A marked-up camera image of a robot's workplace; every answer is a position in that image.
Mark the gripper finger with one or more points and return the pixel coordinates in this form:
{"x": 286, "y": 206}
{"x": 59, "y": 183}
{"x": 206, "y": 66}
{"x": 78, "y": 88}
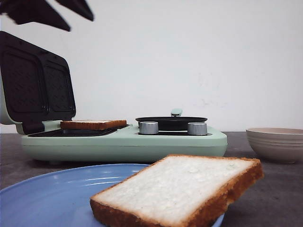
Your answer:
{"x": 78, "y": 6}

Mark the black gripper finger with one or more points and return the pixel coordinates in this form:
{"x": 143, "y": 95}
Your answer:
{"x": 27, "y": 11}

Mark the mint green sandwich maker lid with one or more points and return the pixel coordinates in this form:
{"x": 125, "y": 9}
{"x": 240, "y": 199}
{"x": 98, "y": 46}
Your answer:
{"x": 35, "y": 86}

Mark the white bread slice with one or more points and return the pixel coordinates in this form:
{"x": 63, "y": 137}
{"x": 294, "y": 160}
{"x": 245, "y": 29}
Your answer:
{"x": 176, "y": 191}
{"x": 92, "y": 125}

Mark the beige ribbed bowl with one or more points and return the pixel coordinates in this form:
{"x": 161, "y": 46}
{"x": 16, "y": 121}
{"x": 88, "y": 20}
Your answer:
{"x": 282, "y": 145}

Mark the mint green breakfast maker base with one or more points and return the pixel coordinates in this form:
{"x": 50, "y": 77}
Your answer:
{"x": 120, "y": 145}

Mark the silver left control knob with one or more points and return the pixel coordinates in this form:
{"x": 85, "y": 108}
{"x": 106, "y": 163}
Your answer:
{"x": 148, "y": 128}

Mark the silver control knob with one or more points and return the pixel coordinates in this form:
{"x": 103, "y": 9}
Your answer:
{"x": 148, "y": 128}
{"x": 197, "y": 128}

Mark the black round frying pan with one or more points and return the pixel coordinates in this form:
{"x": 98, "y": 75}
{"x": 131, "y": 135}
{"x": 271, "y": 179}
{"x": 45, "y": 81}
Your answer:
{"x": 174, "y": 122}

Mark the silver right control knob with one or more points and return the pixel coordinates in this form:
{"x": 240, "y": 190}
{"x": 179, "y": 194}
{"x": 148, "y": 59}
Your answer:
{"x": 197, "y": 128}

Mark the blue round plate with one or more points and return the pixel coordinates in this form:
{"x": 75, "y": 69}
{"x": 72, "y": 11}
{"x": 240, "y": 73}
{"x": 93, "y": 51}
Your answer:
{"x": 60, "y": 199}

